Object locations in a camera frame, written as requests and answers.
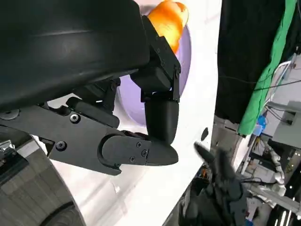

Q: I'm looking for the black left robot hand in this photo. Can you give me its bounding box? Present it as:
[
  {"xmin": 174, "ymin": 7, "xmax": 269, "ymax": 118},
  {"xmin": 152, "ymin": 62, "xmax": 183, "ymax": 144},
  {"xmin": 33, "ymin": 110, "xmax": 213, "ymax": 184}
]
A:
[{"xmin": 0, "ymin": 0, "xmax": 182, "ymax": 176}]

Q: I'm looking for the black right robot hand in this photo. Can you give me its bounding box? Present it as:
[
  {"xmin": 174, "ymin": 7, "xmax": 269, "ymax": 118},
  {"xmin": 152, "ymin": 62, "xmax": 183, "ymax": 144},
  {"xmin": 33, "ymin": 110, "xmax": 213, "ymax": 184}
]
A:
[{"xmin": 180, "ymin": 141, "xmax": 247, "ymax": 226}]

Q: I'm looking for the blue plastic item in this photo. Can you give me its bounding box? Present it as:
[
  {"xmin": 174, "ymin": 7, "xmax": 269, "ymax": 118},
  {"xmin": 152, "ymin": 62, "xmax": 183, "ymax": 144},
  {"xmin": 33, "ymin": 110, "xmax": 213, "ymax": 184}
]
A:
[{"xmin": 255, "ymin": 114, "xmax": 269, "ymax": 136}]

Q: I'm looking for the grey machine cabinet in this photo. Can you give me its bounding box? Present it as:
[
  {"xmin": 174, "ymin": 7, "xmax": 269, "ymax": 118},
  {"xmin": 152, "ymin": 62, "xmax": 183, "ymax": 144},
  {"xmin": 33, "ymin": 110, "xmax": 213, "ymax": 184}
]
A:
[{"xmin": 268, "ymin": 100, "xmax": 301, "ymax": 150}]

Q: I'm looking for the lilac plate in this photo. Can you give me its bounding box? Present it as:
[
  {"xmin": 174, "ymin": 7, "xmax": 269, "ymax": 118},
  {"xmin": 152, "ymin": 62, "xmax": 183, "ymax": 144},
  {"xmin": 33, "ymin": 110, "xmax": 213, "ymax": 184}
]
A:
[{"xmin": 114, "ymin": 29, "xmax": 192, "ymax": 129}]

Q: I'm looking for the orange white toy bread roll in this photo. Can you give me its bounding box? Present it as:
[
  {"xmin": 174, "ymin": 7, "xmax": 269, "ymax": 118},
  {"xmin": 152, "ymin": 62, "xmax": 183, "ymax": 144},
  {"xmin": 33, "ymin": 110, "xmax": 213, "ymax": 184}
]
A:
[{"xmin": 147, "ymin": 0, "xmax": 190, "ymax": 53}]

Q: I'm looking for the green cloth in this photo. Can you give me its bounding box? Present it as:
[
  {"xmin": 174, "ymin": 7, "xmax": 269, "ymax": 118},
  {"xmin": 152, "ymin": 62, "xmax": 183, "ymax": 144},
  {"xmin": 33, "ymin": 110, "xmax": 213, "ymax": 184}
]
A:
[{"xmin": 237, "ymin": 0, "xmax": 296, "ymax": 136}]

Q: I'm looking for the black curtain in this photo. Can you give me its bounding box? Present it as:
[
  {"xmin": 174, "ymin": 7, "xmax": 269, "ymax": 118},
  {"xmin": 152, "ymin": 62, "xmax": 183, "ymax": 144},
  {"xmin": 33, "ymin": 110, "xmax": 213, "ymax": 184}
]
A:
[{"xmin": 214, "ymin": 0, "xmax": 292, "ymax": 124}]

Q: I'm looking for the grey ribbed robot body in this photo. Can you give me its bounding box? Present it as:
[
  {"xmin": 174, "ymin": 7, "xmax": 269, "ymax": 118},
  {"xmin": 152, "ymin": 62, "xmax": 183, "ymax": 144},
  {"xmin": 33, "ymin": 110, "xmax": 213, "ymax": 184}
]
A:
[{"xmin": 0, "ymin": 126, "xmax": 87, "ymax": 226}]

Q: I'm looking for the thin black cable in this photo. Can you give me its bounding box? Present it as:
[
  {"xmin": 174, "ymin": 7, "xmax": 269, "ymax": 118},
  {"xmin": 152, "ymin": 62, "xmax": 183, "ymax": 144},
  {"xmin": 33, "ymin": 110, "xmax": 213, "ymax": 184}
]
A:
[{"xmin": 218, "ymin": 74, "xmax": 301, "ymax": 92}]

